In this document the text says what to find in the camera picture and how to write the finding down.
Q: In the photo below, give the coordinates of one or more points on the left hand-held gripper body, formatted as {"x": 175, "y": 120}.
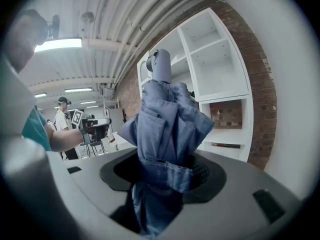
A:
{"x": 91, "y": 130}

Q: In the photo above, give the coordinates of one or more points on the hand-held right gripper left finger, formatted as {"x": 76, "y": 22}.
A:
{"x": 100, "y": 184}

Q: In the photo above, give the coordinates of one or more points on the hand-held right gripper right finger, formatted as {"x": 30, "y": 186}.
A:
{"x": 237, "y": 199}

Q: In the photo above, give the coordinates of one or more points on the blue umbrella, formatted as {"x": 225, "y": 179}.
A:
{"x": 162, "y": 124}

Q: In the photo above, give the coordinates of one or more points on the person's left forearm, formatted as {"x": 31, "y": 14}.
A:
{"x": 66, "y": 140}

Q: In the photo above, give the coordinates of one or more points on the black chair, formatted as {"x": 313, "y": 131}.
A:
{"x": 96, "y": 147}

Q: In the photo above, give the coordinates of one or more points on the long ceiling light strip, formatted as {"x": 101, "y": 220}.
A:
{"x": 78, "y": 90}

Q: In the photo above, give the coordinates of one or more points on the person's teal shirt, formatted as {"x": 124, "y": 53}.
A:
{"x": 35, "y": 129}

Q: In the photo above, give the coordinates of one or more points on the short ceiling light strip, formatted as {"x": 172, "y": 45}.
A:
{"x": 40, "y": 94}

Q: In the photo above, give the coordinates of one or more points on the brown wooden board with holes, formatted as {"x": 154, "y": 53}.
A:
{"x": 226, "y": 114}

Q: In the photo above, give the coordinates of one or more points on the round ceiling fixture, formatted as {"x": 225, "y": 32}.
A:
{"x": 87, "y": 17}

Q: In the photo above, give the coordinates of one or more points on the white shelf unit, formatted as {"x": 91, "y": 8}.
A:
{"x": 220, "y": 66}

